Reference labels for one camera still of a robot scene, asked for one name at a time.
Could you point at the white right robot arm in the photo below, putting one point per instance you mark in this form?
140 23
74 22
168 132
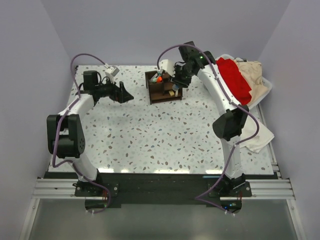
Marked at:
232 114

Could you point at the aluminium rail frame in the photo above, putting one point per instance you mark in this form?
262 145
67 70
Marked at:
55 213

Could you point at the beige cloth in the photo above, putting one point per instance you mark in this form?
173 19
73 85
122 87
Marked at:
253 74

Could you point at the brown wooden desk organizer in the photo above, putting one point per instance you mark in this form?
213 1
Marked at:
158 92

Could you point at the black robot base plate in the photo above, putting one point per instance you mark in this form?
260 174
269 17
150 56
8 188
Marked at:
112 190

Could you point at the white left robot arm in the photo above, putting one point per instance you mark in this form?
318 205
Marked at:
65 135

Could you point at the blue pen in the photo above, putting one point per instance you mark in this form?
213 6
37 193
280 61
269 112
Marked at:
211 176

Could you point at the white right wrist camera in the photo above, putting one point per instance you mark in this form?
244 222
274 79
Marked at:
168 66

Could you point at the white folded towel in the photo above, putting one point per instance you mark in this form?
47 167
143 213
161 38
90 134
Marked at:
257 143

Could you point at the white plastic laundry basket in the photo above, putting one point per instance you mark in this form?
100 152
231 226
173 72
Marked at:
244 79

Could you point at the white green-capped pen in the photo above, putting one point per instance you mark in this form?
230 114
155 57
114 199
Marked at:
155 76

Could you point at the red cloth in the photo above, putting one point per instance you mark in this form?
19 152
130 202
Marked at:
234 80

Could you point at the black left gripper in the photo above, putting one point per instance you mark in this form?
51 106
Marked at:
123 97

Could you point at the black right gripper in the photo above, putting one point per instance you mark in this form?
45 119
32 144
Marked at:
176 80

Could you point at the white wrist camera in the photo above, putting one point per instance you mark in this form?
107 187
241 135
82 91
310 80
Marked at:
168 66
110 72

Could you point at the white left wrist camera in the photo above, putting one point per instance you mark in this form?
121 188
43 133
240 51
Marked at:
110 72

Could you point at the blue glue stick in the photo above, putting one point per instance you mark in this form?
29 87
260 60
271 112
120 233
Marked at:
175 87

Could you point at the orange highlighter marker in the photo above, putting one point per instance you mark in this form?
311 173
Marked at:
159 79

